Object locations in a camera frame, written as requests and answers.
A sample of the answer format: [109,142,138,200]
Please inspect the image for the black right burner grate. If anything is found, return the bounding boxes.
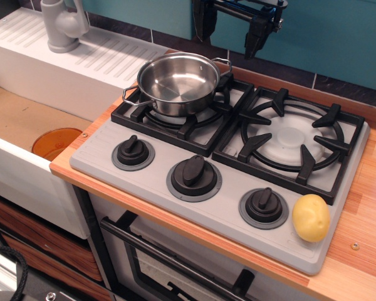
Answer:
[212,87,370,205]

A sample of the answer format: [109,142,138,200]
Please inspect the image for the black right stove knob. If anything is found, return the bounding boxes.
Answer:
[239,187,289,230]

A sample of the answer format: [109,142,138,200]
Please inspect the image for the grey toy faucet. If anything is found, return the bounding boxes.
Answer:
[41,0,90,53]

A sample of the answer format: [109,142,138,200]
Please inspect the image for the orange plastic sink drain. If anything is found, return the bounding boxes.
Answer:
[32,127,82,161]

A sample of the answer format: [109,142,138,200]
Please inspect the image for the white toy sink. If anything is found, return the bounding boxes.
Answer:
[0,8,166,239]

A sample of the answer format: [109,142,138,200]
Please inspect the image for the wooden drawer fronts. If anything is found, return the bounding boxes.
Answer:
[0,197,112,300]

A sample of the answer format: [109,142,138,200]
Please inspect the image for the black burner grate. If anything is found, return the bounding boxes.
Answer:
[111,73,255,157]
[212,87,370,205]

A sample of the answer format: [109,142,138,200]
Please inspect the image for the black braided cable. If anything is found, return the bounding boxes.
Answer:
[0,245,29,301]

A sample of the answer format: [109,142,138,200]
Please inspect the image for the black stove knob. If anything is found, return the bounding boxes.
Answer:
[239,187,289,230]
[112,135,155,172]
[166,155,222,203]

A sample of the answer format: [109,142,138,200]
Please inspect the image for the yellow potato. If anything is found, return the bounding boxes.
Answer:
[292,194,330,243]

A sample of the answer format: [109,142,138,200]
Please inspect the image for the black left stove knob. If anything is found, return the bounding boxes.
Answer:
[112,135,155,172]

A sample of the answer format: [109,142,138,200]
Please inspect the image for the black middle stove knob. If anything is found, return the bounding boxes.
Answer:
[166,155,222,203]

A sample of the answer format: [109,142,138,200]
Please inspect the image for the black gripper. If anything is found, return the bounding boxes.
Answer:
[192,1,288,60]

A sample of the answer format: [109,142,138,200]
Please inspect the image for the grey toy stove top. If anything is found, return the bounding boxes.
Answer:
[68,78,371,277]

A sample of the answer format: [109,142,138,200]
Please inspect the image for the stainless steel pot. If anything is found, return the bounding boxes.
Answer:
[122,52,232,117]

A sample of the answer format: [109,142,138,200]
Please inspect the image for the oven door with handle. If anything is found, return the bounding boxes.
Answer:
[90,195,312,300]

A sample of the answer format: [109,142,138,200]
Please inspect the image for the black left burner grate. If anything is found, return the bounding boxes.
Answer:
[111,73,255,157]

